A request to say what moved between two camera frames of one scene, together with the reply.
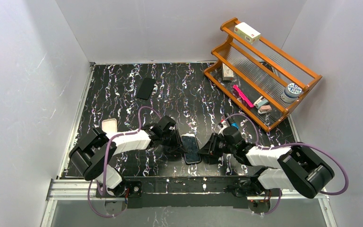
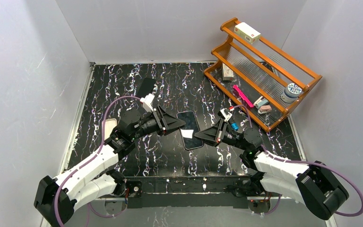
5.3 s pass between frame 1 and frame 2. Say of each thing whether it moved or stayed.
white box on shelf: stayed
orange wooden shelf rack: stayed
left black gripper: moved
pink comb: stayed
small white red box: stayed
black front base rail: stayed
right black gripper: moved
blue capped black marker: stayed
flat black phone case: stayed
